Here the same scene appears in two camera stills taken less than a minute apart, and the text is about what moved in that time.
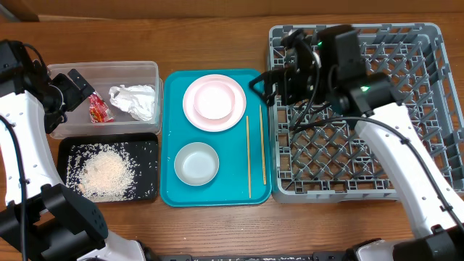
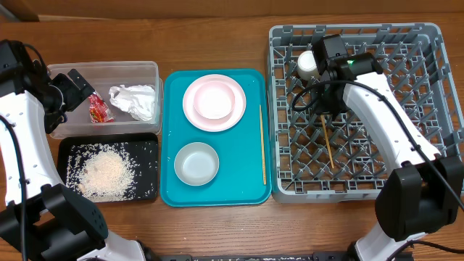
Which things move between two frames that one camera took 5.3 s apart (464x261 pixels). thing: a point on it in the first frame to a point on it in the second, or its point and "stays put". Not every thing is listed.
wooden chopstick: x=248 y=155 to x=331 y=159
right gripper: x=283 y=80 to x=322 y=108
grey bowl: x=196 y=164 stays put
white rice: x=111 y=172 stays put
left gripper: x=61 y=81 stays put
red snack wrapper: x=98 y=109 stays put
